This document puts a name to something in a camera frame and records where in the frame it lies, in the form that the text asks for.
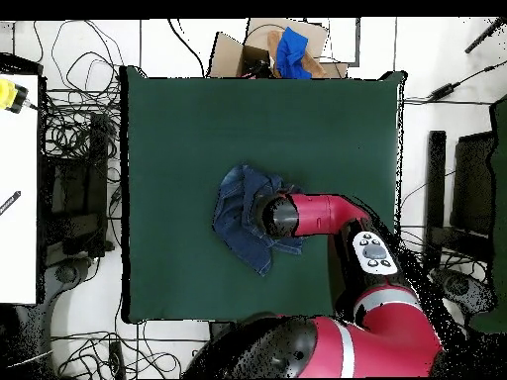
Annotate blue denim jeans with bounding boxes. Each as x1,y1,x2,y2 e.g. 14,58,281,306
211,162,306,277

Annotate dark green table cloth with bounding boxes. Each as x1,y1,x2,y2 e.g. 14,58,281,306
119,64,409,325

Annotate tan brown cloth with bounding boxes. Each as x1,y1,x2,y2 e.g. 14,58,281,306
266,30,329,79

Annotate brown cardboard box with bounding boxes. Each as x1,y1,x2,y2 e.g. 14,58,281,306
207,17,350,79

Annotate bright blue cloth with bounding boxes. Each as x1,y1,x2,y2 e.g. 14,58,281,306
274,26,314,79

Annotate black chair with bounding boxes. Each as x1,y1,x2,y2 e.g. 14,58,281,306
39,112,116,266

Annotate black power strip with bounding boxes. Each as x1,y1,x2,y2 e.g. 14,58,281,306
108,340,126,379

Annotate white side table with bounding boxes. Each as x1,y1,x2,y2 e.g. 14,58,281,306
0,73,40,305

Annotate black marker pen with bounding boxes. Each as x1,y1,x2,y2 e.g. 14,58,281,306
0,190,22,217

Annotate green cloth on side table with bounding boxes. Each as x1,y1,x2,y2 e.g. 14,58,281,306
468,94,507,333

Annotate yellow and black tool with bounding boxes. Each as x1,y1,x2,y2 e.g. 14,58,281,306
0,77,30,115

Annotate black rod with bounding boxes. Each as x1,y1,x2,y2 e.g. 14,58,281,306
464,17,506,54

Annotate white board with dark frame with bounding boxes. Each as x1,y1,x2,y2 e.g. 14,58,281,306
306,17,361,67

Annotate black power adapter with cable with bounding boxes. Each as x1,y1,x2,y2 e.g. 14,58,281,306
427,58,507,101

